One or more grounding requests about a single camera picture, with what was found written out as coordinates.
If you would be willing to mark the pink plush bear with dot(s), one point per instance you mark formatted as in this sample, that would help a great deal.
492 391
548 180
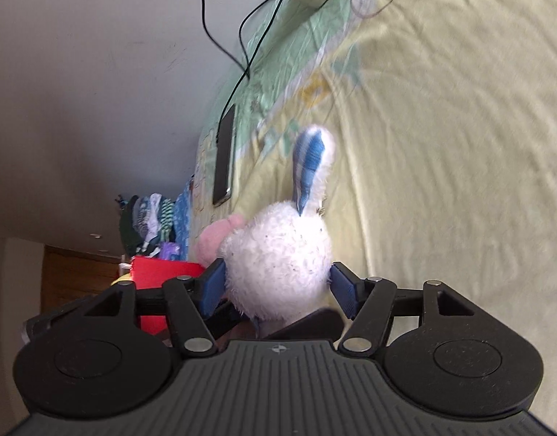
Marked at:
212 236

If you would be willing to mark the white rabbit plush plaid ears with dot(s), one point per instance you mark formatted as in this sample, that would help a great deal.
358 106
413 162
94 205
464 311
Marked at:
277 265

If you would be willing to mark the yellow tiger plush red shirt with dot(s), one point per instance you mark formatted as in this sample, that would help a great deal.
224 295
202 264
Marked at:
125 279

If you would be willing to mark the wooden door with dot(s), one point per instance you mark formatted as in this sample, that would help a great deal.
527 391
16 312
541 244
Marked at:
68 275

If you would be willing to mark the pile of folded clothes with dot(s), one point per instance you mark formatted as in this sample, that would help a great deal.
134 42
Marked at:
145 224

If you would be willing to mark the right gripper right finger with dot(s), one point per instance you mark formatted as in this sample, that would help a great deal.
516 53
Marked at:
368 303

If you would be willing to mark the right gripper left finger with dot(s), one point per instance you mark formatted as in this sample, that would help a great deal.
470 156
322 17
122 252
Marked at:
189 303

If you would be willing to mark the cartoon bear bed sheet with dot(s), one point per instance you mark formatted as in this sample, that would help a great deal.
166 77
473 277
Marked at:
445 117

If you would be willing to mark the red cardboard box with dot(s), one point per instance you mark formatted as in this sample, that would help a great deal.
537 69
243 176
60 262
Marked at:
151 273

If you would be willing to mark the black smartphone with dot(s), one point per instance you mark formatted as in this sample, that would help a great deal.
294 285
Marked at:
222 183

